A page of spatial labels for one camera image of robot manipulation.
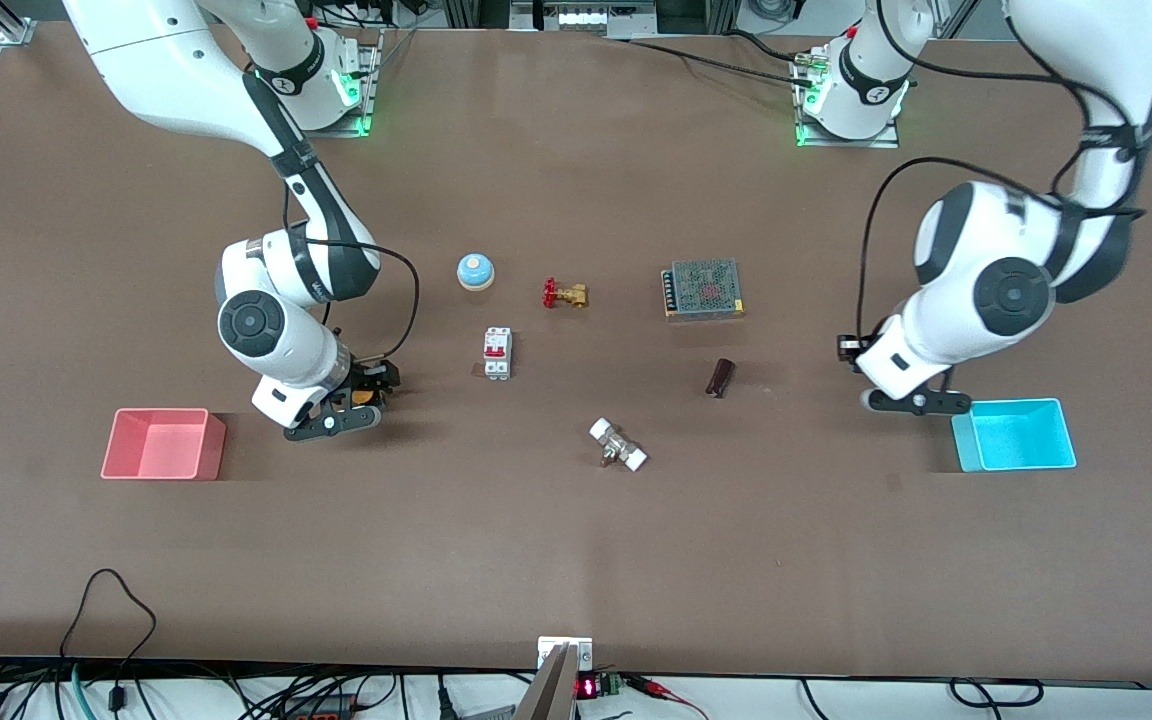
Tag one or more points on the orange black power strip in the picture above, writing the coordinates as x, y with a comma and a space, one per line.
321, 708

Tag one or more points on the white red circuit breaker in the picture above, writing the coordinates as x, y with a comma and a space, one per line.
497, 352

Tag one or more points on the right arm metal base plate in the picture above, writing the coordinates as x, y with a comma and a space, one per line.
368, 100

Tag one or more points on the silver valve white ends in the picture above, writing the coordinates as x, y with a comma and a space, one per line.
618, 445

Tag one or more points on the metal mesh power supply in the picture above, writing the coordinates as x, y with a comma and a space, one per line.
704, 290

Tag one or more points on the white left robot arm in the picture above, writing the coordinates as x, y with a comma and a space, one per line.
976, 290

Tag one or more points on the dark brown cylinder capacitor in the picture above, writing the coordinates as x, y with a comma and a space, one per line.
720, 377

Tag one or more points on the red clip lead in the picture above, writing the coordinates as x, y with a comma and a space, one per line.
656, 688

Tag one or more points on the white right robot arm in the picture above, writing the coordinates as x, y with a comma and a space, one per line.
166, 70

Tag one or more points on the cyan plastic box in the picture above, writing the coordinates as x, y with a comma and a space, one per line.
1016, 440

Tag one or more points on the pink plastic box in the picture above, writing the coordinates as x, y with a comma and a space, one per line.
161, 450

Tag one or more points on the yellow push button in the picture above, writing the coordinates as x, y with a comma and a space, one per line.
365, 398

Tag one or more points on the blue dome bell button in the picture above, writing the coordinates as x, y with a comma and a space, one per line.
475, 270

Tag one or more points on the red digit display module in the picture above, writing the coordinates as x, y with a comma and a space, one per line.
596, 686

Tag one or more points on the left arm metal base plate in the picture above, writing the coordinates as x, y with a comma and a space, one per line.
891, 140

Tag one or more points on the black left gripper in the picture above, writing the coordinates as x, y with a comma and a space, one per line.
850, 348

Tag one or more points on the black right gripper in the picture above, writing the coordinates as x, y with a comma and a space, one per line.
373, 377

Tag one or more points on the white metal bracket with beam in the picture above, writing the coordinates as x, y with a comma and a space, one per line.
548, 690

